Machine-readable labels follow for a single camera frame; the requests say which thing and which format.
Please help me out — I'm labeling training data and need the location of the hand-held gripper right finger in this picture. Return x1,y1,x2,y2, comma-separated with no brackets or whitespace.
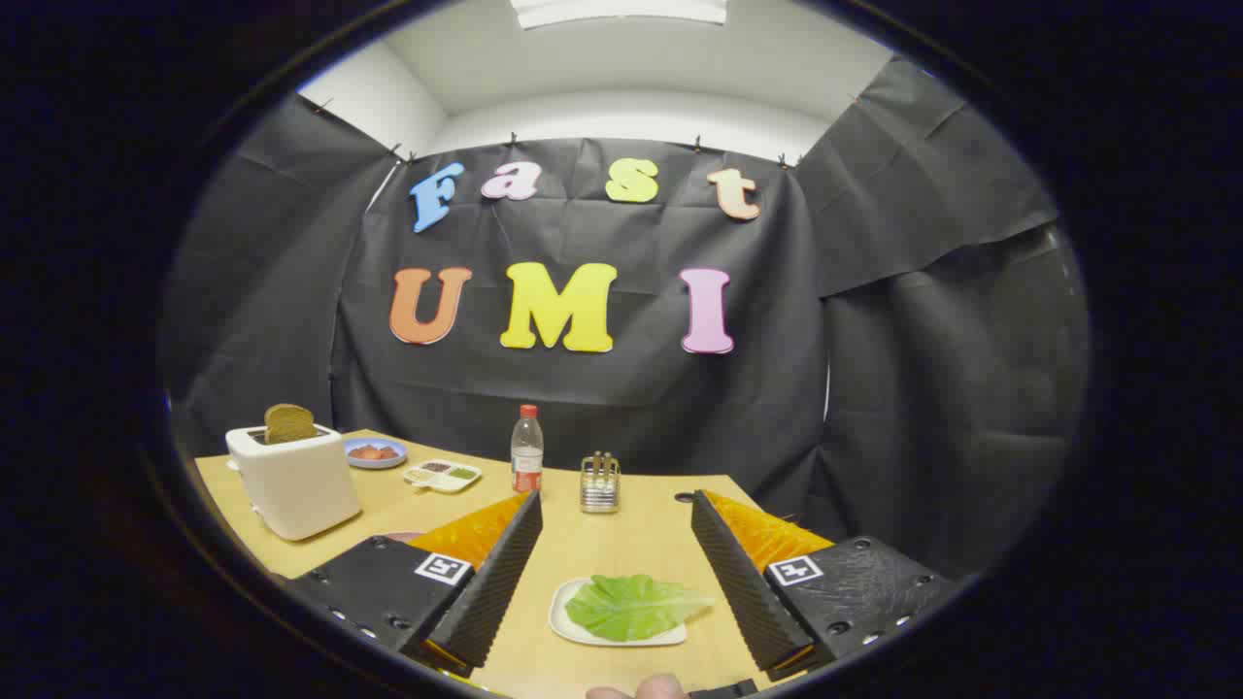
690,489,960,682

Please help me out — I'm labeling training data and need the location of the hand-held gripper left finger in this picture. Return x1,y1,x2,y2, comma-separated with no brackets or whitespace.
289,490,545,679

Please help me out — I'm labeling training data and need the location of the green lettuce leaf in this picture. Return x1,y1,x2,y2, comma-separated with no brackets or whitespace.
565,574,717,643

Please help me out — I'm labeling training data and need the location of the round brown bread slice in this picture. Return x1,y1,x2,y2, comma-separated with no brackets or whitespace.
264,404,319,446

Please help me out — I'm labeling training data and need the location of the white square plate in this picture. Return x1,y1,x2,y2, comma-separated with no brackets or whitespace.
549,577,689,649

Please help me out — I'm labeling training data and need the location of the white divided sauce dish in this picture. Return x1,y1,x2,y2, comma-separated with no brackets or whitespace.
403,458,483,494

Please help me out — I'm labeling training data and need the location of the clear red-capped water bottle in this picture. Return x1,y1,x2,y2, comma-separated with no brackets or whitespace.
511,405,545,494

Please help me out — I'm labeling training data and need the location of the small blue plate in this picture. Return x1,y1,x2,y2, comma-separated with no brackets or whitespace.
344,437,409,471

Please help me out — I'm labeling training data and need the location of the black backdrop cloth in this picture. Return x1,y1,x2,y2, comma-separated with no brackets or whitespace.
160,53,1093,583

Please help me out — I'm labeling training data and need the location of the white toaster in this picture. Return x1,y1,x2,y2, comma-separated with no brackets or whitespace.
225,424,362,542

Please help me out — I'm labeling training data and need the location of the metal wire utensil holder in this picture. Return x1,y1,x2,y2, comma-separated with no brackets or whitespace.
580,456,622,515

